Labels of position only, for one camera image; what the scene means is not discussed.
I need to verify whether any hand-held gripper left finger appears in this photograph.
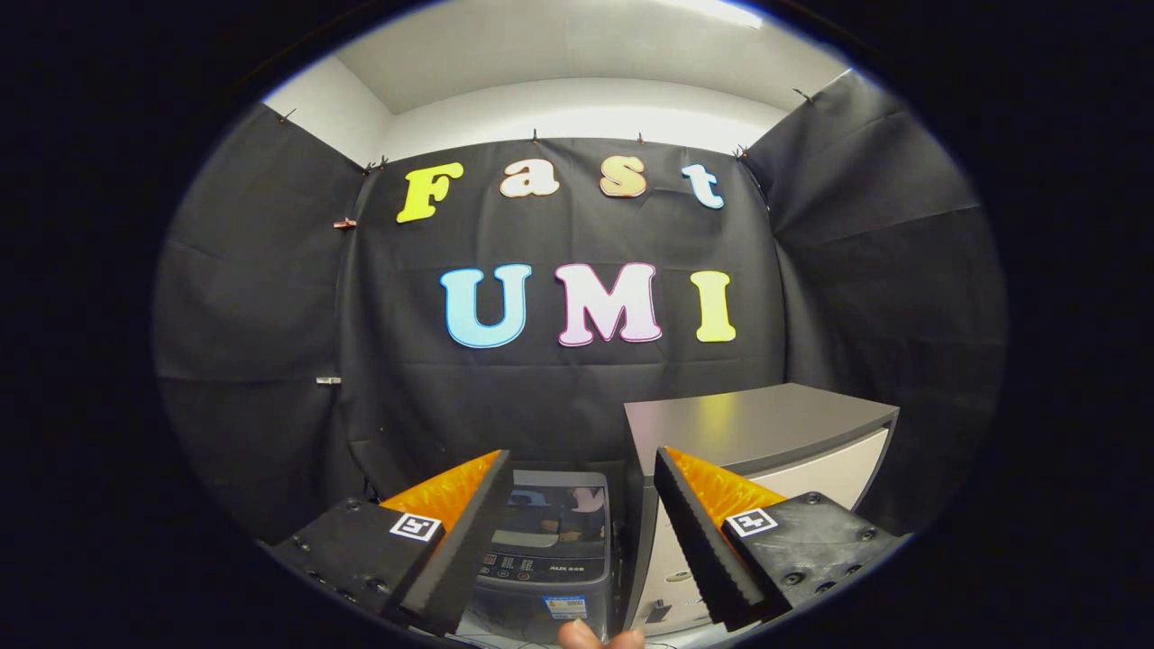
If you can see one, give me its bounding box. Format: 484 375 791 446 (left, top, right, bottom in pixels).
270 449 515 637

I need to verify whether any black backdrop cloth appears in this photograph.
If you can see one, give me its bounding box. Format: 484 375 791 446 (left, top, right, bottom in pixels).
153 68 1006 542

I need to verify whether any grey washing machine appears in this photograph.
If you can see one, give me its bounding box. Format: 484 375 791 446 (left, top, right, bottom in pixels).
455 469 625 645

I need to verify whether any grey cabinet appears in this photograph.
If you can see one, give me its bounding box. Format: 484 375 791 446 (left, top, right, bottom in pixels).
622 383 901 636

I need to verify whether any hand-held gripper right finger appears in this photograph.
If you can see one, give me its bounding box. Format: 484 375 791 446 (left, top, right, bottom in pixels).
654 446 911 632

